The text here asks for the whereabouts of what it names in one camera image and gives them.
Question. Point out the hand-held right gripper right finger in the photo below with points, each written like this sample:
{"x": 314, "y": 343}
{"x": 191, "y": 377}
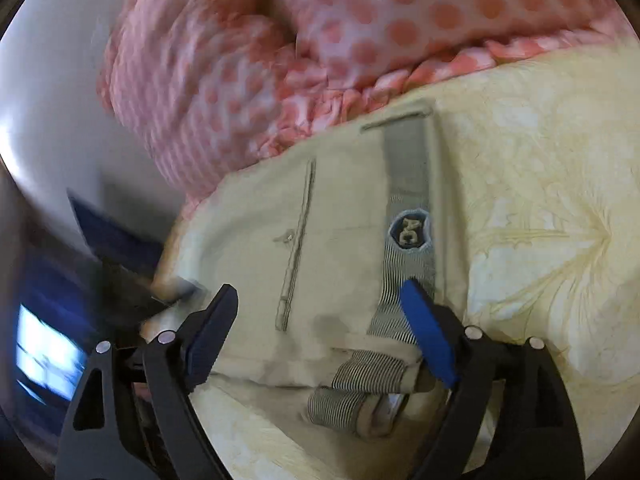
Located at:
{"x": 431, "y": 332}

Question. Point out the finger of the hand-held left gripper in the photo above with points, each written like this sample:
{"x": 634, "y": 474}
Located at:
{"x": 117, "y": 235}
{"x": 145, "y": 292}

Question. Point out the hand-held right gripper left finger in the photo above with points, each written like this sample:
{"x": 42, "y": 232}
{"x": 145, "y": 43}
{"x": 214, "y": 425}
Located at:
{"x": 209, "y": 342}

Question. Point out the beige pants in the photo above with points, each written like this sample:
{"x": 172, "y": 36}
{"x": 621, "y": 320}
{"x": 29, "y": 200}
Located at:
{"x": 345, "y": 260}

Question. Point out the pink small-dot pillow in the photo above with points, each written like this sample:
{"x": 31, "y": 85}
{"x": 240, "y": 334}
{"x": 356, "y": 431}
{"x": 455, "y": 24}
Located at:
{"x": 200, "y": 90}

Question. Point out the yellow floral bed sheet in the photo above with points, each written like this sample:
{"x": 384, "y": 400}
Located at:
{"x": 540, "y": 200}

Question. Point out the pink large-dot pillow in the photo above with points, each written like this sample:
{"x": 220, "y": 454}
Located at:
{"x": 425, "y": 15}

